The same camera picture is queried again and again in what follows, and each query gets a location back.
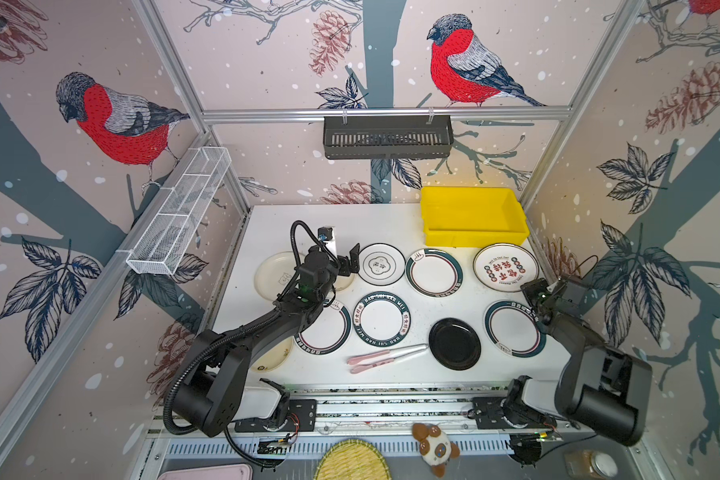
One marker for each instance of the black hanging wire basket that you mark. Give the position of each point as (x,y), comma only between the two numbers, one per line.
(370,137)

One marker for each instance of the white plate green red rim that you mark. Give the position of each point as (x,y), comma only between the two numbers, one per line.
(434,272)

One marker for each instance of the aluminium frame top bar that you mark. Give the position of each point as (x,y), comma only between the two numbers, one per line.
(218,117)

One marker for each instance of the aluminium frame post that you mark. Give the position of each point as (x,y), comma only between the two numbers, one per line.
(621,22)
(178,73)

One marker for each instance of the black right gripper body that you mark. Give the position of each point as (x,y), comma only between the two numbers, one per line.
(539,295)

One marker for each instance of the pink white utensil upper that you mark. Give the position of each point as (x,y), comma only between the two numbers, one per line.
(387,353)

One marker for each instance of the aluminium frame post right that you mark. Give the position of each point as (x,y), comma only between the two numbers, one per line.
(621,22)

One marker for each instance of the cream plate front left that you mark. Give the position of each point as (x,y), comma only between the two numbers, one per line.
(274,357)

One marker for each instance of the cream bear print plate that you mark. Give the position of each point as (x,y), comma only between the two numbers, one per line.
(273,275)

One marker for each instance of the plate green rim red text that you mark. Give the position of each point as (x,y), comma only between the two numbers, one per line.
(381,319)

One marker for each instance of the white plate red characters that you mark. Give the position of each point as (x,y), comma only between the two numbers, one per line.
(505,267)

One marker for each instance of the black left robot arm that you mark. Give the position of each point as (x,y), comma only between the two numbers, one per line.
(209,390)

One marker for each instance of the jar with white lid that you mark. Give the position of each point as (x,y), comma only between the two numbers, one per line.
(590,465)

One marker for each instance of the white wire mesh basket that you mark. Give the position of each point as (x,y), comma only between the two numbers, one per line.
(162,246)

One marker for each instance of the aluminium rail base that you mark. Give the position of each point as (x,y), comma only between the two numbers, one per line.
(471,414)

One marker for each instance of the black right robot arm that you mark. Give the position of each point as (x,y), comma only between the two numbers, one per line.
(600,387)

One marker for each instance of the plush toy brown white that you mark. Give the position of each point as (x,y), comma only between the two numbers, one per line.
(435,447)

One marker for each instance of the pink tray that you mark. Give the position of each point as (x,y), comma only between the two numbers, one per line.
(224,472)

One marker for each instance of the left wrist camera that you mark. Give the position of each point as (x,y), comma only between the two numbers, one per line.
(327,237)

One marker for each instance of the aluminium frame post left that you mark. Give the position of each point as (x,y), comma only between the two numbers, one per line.
(178,73)

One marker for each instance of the woven yellow green mat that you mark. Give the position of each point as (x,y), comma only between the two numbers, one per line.
(352,459)

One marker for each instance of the yellow plastic bin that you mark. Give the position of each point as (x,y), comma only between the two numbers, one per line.
(472,217)

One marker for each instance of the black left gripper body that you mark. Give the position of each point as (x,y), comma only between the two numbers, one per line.
(345,269)

